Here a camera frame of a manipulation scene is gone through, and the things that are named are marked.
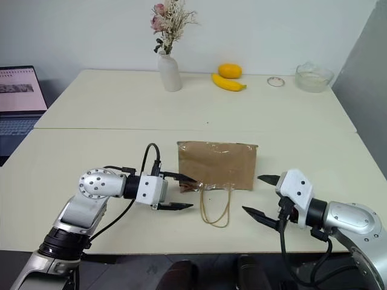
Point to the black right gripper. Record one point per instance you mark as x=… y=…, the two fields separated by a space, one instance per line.
x=287 y=211

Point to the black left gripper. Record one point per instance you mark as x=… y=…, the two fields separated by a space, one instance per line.
x=165 y=190

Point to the brown paper bag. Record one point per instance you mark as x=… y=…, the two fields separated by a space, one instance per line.
x=217 y=166

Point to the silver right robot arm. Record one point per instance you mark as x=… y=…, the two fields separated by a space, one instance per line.
x=347 y=217

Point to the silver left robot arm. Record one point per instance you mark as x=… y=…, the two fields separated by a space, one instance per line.
x=96 y=184

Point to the dark rounded shape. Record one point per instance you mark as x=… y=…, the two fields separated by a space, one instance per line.
x=180 y=276
x=254 y=273

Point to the yellow banana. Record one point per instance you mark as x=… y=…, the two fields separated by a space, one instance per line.
x=226 y=83

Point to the white ceramic vase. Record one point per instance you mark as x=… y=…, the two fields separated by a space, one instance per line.
x=170 y=72

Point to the clear glass bowl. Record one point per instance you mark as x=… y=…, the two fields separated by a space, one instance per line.
x=314 y=78

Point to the yellow mango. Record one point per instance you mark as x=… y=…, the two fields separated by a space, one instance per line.
x=230 y=70

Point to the grey partition panel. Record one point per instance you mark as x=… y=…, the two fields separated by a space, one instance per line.
x=366 y=90

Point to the dried flower bouquet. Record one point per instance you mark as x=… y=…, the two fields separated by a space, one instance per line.
x=172 y=21

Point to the open laptop computer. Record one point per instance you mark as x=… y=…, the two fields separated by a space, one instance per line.
x=18 y=99

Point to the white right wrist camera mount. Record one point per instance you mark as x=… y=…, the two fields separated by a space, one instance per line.
x=294 y=191

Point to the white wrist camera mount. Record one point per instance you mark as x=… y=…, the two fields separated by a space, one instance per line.
x=148 y=188
x=294 y=191

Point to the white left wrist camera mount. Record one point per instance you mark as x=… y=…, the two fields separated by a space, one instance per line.
x=148 y=188

